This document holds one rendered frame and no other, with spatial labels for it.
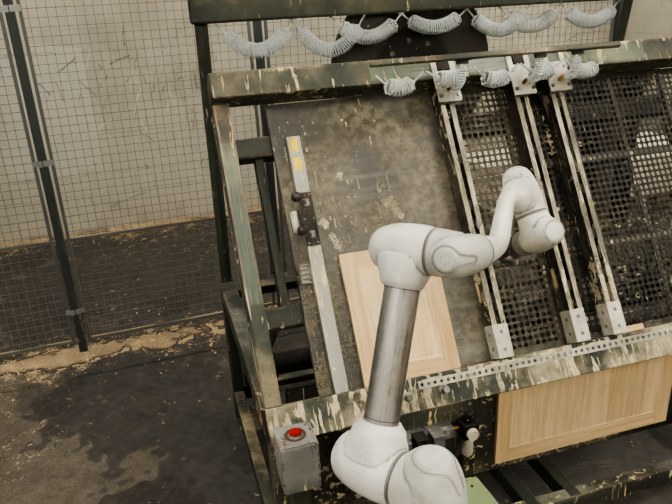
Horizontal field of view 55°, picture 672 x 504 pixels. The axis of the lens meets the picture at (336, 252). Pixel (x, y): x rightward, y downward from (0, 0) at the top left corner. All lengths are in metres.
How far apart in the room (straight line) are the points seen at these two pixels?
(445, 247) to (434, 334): 0.84
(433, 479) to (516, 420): 1.31
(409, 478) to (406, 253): 0.57
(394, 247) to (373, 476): 0.61
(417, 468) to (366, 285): 0.87
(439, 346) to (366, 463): 0.76
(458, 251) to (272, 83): 1.11
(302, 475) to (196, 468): 1.47
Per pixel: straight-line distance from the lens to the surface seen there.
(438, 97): 2.59
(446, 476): 1.71
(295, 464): 2.07
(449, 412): 2.43
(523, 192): 2.15
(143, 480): 3.52
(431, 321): 2.44
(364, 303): 2.36
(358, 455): 1.82
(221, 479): 3.42
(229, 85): 2.43
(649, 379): 3.30
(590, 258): 2.76
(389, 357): 1.77
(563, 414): 3.10
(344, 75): 2.52
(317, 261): 2.32
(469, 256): 1.66
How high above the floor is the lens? 2.19
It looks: 22 degrees down
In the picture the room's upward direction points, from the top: 3 degrees counter-clockwise
